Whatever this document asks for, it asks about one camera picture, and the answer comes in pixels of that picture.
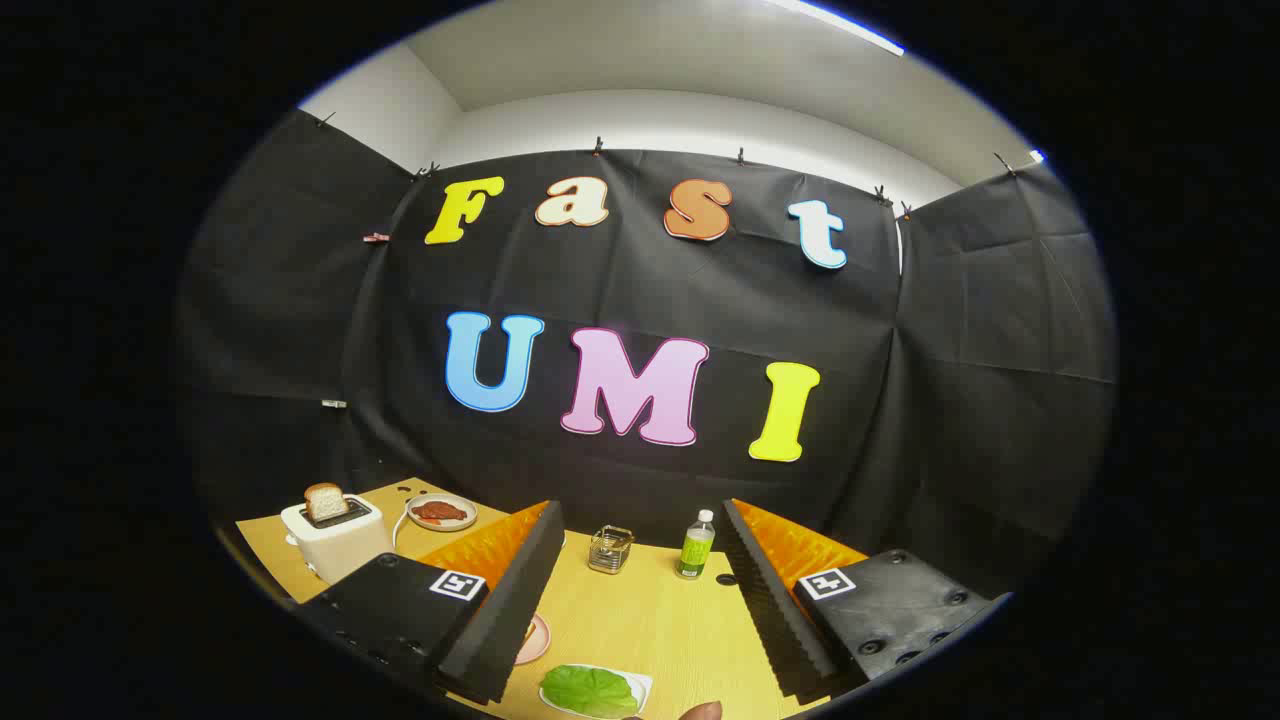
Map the toast bread slice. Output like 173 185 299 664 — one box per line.
304 483 350 524

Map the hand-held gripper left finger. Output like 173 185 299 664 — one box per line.
297 500 567 706

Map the white toaster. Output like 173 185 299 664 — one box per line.
280 495 393 586

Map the grey oval plate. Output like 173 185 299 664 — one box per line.
405 493 479 532

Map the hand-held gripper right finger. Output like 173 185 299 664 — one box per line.
720 498 1013 703

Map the black backdrop cloth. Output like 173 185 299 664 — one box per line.
175 108 1119 601

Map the white rectangular plate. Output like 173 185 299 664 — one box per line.
538 663 654 720

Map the green label plastic bottle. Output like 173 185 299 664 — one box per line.
676 509 717 581

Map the white toaster cable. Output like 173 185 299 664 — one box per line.
391 495 441 549

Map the pink round plate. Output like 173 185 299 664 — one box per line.
514 613 552 666

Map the wire metal basket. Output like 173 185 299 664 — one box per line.
588 525 635 575

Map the green lettuce leaf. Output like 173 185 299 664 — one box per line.
541 665 641 719

